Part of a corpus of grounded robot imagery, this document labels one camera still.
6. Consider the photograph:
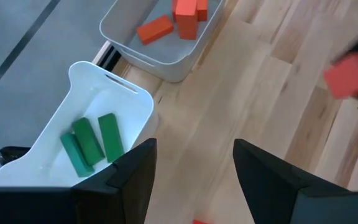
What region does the small orange wooden block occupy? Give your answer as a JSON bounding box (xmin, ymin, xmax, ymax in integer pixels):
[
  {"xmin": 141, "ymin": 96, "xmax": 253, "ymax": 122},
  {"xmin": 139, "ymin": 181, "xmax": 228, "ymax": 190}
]
[{"xmin": 323, "ymin": 51, "xmax": 358, "ymax": 100}]

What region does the teal green wooden block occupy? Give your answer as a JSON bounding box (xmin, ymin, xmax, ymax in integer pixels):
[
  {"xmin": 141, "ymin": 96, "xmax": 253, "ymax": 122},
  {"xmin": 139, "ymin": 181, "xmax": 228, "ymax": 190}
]
[{"xmin": 59, "ymin": 132, "xmax": 95, "ymax": 178}]

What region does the black frame clamp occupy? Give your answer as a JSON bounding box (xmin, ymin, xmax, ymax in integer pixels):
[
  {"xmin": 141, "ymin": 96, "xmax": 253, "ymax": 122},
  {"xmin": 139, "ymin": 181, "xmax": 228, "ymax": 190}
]
[{"xmin": 0, "ymin": 146, "xmax": 32, "ymax": 166}]

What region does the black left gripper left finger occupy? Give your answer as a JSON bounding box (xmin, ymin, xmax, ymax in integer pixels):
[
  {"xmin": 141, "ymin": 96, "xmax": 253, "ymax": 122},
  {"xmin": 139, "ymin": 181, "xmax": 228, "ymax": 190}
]
[{"xmin": 71, "ymin": 138, "xmax": 158, "ymax": 224}]

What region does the black aluminium table frame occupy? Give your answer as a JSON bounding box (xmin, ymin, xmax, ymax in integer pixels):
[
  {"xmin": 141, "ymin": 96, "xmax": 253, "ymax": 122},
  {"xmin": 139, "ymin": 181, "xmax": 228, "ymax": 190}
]
[{"xmin": 99, "ymin": 46, "xmax": 124, "ymax": 72}]

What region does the pink block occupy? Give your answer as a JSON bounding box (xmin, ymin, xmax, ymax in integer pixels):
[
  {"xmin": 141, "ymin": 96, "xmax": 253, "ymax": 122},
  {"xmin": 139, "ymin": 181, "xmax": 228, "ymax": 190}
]
[{"xmin": 135, "ymin": 14, "xmax": 175, "ymax": 46}]

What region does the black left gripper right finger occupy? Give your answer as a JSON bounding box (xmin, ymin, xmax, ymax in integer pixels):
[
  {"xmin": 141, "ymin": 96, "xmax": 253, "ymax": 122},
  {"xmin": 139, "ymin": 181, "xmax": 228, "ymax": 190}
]
[{"xmin": 232, "ymin": 138, "xmax": 351, "ymax": 224}]

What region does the white plastic bin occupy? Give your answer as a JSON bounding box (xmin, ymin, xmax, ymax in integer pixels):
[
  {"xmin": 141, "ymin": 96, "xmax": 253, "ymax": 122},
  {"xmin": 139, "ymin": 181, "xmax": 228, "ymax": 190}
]
[{"xmin": 0, "ymin": 60, "xmax": 155, "ymax": 187}]

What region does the grey plastic bin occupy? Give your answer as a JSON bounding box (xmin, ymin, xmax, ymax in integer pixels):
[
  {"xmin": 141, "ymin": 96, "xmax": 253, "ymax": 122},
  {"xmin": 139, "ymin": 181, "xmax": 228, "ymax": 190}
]
[{"xmin": 99, "ymin": 0, "xmax": 226, "ymax": 83}]

